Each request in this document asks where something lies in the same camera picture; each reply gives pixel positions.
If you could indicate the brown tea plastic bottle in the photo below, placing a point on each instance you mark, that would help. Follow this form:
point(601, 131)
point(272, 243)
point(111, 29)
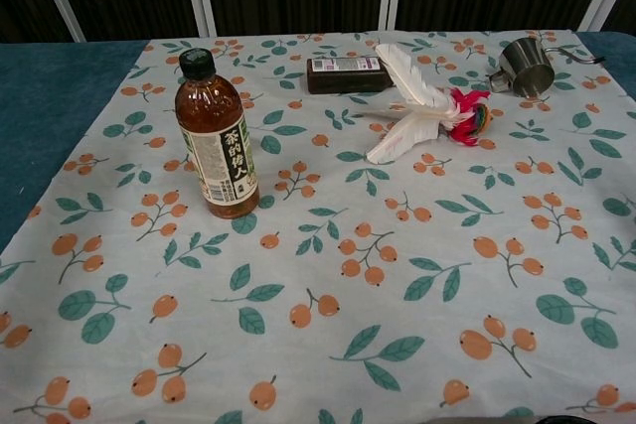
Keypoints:
point(213, 146)

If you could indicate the dark brown medicine bottle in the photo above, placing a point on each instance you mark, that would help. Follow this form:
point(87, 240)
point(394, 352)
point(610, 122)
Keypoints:
point(343, 80)

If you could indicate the orange fruit print tablecloth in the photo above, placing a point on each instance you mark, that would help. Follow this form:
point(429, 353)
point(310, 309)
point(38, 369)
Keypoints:
point(348, 270)

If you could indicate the white feather shuttlecock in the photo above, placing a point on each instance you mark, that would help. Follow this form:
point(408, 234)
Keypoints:
point(422, 116)

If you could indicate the stainless steel cup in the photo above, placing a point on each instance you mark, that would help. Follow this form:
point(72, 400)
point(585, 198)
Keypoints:
point(531, 71)

